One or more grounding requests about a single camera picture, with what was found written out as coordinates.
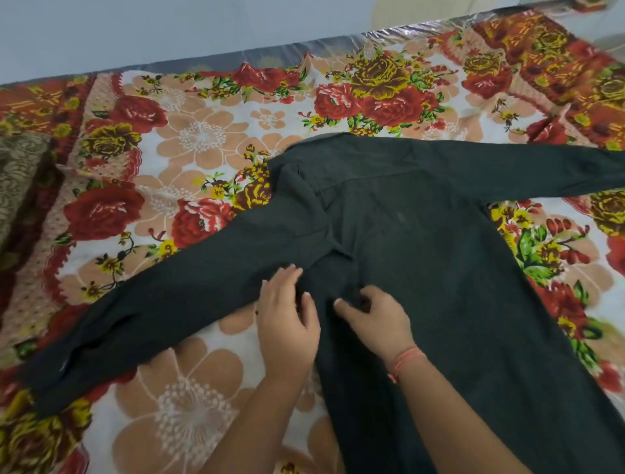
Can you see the person's right hand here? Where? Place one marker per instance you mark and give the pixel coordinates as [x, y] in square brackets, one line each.
[383, 327]

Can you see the person's left hand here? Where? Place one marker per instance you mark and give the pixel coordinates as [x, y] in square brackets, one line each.
[285, 332]

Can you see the person's left thumb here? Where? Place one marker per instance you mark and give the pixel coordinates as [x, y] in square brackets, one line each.
[311, 312]

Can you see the person's right thumb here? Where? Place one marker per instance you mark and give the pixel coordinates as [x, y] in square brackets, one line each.
[347, 310]

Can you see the dark grey long-sleeved shirt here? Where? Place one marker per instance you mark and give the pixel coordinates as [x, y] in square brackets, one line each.
[400, 273]

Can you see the person's right forearm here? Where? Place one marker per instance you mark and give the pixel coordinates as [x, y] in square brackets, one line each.
[454, 420]

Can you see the person's left forearm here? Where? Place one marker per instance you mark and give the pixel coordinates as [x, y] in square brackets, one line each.
[254, 425]

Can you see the pink thread wristband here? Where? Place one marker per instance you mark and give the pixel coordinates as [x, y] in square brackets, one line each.
[404, 362]

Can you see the floral bed blanket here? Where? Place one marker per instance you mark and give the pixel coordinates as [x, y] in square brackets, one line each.
[195, 146]

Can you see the olive patterned pillow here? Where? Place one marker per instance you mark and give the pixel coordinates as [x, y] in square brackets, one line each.
[17, 180]

